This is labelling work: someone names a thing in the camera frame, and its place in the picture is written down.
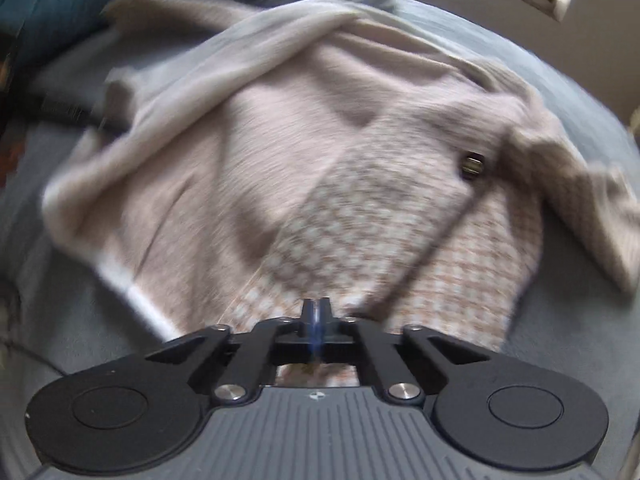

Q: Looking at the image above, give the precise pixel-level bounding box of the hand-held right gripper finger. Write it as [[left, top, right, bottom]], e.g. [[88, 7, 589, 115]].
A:
[[145, 298, 317, 405], [316, 298, 493, 403]]

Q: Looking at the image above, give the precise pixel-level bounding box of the grey fleece bed blanket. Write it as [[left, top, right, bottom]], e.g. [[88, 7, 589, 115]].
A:
[[0, 0, 640, 480]]

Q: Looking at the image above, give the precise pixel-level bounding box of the houndstooth knit cardigan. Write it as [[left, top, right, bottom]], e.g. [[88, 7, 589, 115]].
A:
[[42, 0, 640, 391]]

